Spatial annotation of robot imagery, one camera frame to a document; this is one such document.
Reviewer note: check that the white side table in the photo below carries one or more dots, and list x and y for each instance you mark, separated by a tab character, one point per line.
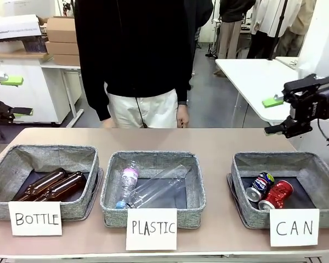
249	76

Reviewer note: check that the dark wristwatch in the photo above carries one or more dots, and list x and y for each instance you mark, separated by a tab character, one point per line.
182	103

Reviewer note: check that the crushed red soda can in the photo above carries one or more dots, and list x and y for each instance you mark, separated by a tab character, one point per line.
277	193

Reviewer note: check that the open cardboard box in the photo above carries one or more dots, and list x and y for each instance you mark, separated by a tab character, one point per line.
61	33

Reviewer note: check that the person's right hand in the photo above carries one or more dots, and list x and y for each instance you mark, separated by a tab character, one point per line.
107	124

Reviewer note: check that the grey basket labelled plastic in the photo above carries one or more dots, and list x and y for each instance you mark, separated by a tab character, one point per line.
192	213

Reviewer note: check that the white desk with legs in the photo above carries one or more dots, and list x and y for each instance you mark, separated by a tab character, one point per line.
60	66

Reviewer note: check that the white paper label BOTTLE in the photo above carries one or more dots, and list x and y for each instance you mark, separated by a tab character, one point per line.
35	217

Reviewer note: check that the white printed cardboard box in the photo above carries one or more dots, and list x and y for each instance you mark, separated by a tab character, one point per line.
13	27

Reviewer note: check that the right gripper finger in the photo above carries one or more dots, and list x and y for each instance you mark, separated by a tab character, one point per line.
272	102
290	128

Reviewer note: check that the black tripod pole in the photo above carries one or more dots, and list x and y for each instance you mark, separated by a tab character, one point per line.
277	33

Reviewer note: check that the grey basket labelled bottle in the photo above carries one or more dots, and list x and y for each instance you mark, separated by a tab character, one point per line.
76	209

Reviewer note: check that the wooden shelf board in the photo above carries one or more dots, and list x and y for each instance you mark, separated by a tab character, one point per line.
16	55

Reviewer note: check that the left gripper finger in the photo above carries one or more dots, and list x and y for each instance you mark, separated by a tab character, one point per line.
22	111
13	80

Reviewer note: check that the grey basket labelled can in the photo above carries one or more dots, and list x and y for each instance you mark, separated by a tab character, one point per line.
252	216

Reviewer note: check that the bystander with beige trousers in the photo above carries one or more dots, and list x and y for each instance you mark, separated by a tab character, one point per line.
230	35

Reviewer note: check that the brown glass bottle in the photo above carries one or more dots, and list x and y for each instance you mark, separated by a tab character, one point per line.
49	179
71	183

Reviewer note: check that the plastic bottle with pink label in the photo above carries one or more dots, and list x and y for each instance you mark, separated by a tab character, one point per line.
129	178

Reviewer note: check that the white plastic tub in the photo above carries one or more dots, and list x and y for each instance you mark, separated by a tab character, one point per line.
5	47

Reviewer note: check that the crushed blue soda can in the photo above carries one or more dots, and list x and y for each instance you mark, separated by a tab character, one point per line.
260	183

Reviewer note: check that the white paper label PLASTIC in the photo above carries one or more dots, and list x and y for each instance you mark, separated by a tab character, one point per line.
151	228

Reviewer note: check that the bystander in white shirt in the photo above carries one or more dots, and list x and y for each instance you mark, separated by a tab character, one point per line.
266	16

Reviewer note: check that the person's left hand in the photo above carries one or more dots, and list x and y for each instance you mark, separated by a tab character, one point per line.
182	117

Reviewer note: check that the flat closed cardboard box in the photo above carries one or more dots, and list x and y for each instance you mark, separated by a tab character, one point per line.
67	59
61	48

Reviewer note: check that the bystander in tan jacket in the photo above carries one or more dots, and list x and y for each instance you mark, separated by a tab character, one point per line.
301	24

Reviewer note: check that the white paper label CAN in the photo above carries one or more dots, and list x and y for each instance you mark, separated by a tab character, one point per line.
294	227

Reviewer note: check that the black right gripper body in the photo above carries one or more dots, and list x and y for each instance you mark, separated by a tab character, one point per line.
309	107

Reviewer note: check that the person in black sweater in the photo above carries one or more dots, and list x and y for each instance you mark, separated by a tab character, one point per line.
131	54

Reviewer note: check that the dark purple crate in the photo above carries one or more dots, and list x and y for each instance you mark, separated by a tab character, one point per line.
35	45

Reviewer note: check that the clear plastic bottle blue cap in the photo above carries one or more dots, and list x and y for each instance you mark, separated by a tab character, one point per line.
159	186

